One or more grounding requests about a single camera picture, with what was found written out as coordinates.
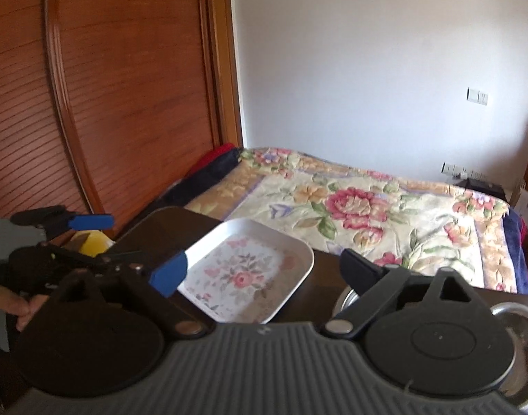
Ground black box on bedside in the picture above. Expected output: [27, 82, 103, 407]
[456, 178, 508, 201]

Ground floral bed blanket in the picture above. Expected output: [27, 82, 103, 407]
[186, 147, 528, 294]

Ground large steel bowl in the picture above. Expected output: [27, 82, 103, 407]
[491, 302, 528, 414]

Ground white wall switch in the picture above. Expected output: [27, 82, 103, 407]
[466, 88, 488, 106]

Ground yellow plush toy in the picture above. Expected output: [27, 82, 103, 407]
[64, 230, 115, 258]

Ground medium steel bowl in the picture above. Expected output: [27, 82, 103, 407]
[331, 287, 359, 319]

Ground person's left hand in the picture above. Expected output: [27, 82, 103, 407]
[0, 286, 48, 332]

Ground white floral square plate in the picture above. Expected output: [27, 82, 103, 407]
[178, 218, 314, 324]

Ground wooden louvered wardrobe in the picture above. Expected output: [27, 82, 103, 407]
[0, 0, 241, 230]

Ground wall power socket strip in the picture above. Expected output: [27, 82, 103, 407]
[441, 162, 487, 180]

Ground red and navy folded clothes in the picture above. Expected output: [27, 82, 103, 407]
[159, 144, 242, 207]

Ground white paper box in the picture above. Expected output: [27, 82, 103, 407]
[512, 189, 528, 227]

